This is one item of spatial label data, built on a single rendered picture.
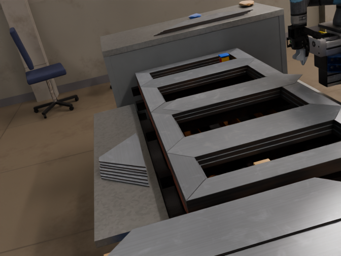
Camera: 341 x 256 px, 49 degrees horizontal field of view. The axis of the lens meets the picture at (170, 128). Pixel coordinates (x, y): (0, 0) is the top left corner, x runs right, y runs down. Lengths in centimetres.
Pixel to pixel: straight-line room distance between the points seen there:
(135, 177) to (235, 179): 48
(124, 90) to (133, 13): 295
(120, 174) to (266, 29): 167
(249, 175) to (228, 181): 7
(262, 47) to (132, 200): 174
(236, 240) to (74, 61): 484
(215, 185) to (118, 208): 40
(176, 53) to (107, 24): 297
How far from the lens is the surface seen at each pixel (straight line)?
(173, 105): 188
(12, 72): 582
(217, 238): 105
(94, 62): 563
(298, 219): 109
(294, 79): 199
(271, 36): 285
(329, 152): 134
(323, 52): 217
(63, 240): 267
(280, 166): 128
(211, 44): 269
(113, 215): 140
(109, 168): 164
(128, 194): 148
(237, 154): 143
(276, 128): 151
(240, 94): 188
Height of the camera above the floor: 156
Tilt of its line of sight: 25 degrees down
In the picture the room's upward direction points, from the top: 12 degrees counter-clockwise
